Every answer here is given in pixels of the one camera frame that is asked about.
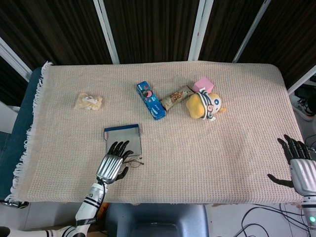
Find white partition frame post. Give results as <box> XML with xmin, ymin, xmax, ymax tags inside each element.
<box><xmin>187</xmin><ymin>0</ymin><xmax>213</xmax><ymax>61</ymax></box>
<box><xmin>232</xmin><ymin>0</ymin><xmax>272</xmax><ymax>64</ymax></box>
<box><xmin>287</xmin><ymin>71</ymin><xmax>316</xmax><ymax>96</ymax></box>
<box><xmin>93</xmin><ymin>0</ymin><xmax>120</xmax><ymax>64</ymax></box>
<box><xmin>0</xmin><ymin>37</ymin><xmax>33</xmax><ymax>82</ymax></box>

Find blue grey chair seat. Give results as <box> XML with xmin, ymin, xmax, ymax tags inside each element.
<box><xmin>105</xmin><ymin>202</ymin><xmax>209</xmax><ymax>237</ymax></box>

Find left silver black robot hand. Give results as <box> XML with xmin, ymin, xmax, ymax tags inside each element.
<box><xmin>95</xmin><ymin>140</ymin><xmax>133</xmax><ymax>185</ymax></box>

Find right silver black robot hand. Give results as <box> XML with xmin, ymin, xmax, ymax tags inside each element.
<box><xmin>268</xmin><ymin>134</ymin><xmax>316</xmax><ymax>197</ymax></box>

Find orange object under table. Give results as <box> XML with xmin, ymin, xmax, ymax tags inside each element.
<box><xmin>98</xmin><ymin>202</ymin><xmax>109</xmax><ymax>218</ymax></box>

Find blue glasses case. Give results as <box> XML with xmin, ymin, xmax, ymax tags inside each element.
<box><xmin>103</xmin><ymin>123</ymin><xmax>143</xmax><ymax>157</ymax></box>

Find blue Oreo cookie box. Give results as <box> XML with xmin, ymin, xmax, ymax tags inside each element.
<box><xmin>136</xmin><ymin>80</ymin><xmax>166</xmax><ymax>121</ymax></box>

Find black metal bracket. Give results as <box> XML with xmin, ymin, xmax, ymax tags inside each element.
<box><xmin>0</xmin><ymin>199</ymin><xmax>29</xmax><ymax>209</ymax></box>

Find teal blue mattress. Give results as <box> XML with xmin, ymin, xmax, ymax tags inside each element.
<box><xmin>0</xmin><ymin>66</ymin><xmax>43</xmax><ymax>200</ymax></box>

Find brown snack wrapper pack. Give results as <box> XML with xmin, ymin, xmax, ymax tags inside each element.
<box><xmin>160</xmin><ymin>84</ymin><xmax>196</xmax><ymax>111</ymax></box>

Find thin metal eyeglasses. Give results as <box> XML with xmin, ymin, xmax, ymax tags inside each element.
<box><xmin>122</xmin><ymin>157</ymin><xmax>144</xmax><ymax>169</ymax></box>

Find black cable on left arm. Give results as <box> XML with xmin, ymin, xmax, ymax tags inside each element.
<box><xmin>97</xmin><ymin>180</ymin><xmax>109</xmax><ymax>216</ymax></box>

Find black floor cables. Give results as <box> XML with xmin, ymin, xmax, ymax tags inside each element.
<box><xmin>240</xmin><ymin>204</ymin><xmax>312</xmax><ymax>237</ymax></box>

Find clear bag of yellow snacks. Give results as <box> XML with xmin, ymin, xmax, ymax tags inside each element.
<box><xmin>73</xmin><ymin>92</ymin><xmax>104</xmax><ymax>112</ymax></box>

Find black white sneaker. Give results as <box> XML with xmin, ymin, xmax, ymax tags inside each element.
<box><xmin>296</xmin><ymin>97</ymin><xmax>316</xmax><ymax>121</ymax></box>

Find yellow plush toy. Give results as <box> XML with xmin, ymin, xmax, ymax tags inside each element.
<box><xmin>186</xmin><ymin>87</ymin><xmax>227</xmax><ymax>122</ymax></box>

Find beige waffle blanket with fringe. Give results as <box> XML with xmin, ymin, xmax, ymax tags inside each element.
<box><xmin>4</xmin><ymin>61</ymin><xmax>306</xmax><ymax>206</ymax></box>

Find pink small box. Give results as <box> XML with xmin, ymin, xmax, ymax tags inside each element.
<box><xmin>193</xmin><ymin>77</ymin><xmax>214</xmax><ymax>93</ymax></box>

